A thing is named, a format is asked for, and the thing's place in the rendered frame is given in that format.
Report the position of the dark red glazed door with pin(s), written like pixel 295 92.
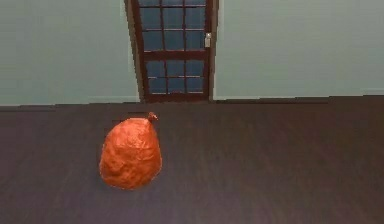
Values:
pixel 174 55

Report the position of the orange tied rubbish bag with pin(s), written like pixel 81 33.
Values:
pixel 130 156

